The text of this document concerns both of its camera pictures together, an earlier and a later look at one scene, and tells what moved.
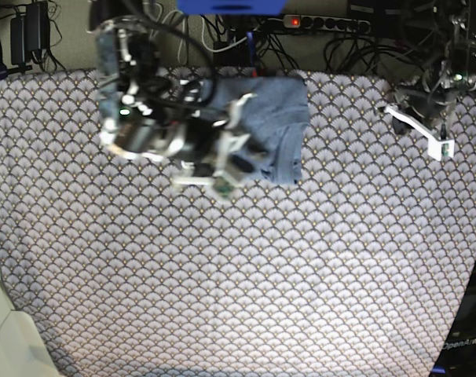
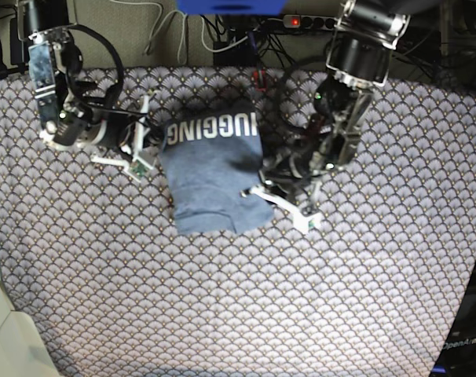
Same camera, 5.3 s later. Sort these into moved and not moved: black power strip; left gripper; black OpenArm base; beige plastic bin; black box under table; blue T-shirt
Moved: left gripper; blue T-shirt
Not moved: black box under table; black OpenArm base; black power strip; beige plastic bin
